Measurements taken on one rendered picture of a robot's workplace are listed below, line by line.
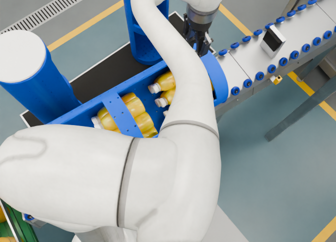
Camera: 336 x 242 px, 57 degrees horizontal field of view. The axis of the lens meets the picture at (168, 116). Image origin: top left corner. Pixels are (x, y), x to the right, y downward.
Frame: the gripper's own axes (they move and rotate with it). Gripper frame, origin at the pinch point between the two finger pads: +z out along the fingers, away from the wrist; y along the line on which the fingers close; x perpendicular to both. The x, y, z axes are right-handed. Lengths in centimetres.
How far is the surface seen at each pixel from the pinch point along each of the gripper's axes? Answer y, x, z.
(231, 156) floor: -30, -33, 135
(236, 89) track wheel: -10.8, -22.4, 37.6
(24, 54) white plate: 54, 54, 32
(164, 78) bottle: 5.2, 8.3, 21.9
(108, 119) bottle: -0.1, 36.9, 17.0
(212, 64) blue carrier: -3.5, -8.3, 12.3
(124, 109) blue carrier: -1.7, 30.1, 12.3
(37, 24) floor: 156, 41, 136
